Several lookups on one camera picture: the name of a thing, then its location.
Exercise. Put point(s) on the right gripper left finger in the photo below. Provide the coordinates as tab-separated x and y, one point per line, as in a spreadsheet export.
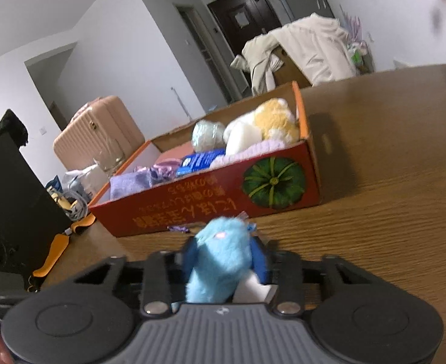
165	278

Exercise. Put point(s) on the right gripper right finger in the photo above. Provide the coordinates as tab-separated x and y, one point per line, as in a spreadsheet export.
282	269

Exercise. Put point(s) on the light blue plush toy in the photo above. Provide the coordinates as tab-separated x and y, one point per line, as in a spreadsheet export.
224	257

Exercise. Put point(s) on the lilac knitted cloth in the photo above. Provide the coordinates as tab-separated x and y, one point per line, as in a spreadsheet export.
135	182

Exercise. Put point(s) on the pink satin scrunchie cloth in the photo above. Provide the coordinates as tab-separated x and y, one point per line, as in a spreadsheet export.
161	170

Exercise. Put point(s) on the blue tissue packet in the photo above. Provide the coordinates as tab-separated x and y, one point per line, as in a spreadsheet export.
193	163

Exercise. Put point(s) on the pink layered sponge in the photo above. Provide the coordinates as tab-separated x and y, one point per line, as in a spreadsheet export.
174	156

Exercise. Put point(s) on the lilac fluffy towel roll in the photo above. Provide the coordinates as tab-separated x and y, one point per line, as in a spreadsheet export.
261	148

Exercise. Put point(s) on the white and yellow plush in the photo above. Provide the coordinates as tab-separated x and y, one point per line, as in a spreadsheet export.
273	118

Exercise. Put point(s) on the black paper shopping bag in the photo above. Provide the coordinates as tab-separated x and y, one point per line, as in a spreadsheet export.
29	217

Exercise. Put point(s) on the white plastic bag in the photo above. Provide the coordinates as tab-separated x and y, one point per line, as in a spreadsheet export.
76	189

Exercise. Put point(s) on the clear glass cup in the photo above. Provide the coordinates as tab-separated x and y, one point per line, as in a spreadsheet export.
109	161

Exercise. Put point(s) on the pink ribbed suitcase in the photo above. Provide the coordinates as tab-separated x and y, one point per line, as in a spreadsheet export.
103	125

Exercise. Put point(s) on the brown chair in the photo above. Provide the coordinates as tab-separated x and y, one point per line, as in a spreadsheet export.
288	72

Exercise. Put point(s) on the cream jacket on chair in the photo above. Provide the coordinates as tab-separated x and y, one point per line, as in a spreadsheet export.
317	45

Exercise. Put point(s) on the dark entrance door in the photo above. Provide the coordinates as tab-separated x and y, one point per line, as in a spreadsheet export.
242	20

